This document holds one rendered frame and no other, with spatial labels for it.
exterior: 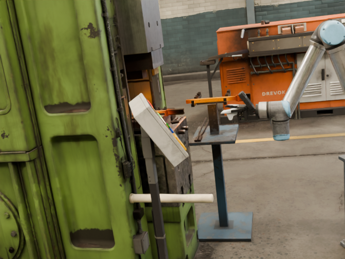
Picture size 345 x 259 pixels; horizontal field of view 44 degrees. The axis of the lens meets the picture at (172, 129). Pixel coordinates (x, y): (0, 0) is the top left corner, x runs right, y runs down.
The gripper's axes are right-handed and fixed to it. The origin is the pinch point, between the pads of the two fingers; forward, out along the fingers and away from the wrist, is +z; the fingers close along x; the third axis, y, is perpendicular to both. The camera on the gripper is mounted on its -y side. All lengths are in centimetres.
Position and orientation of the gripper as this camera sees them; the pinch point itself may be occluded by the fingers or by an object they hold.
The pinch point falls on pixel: (222, 108)
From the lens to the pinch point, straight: 245.8
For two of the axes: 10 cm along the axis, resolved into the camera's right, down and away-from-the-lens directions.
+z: -9.6, 0.4, 2.9
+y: 1.2, 9.6, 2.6
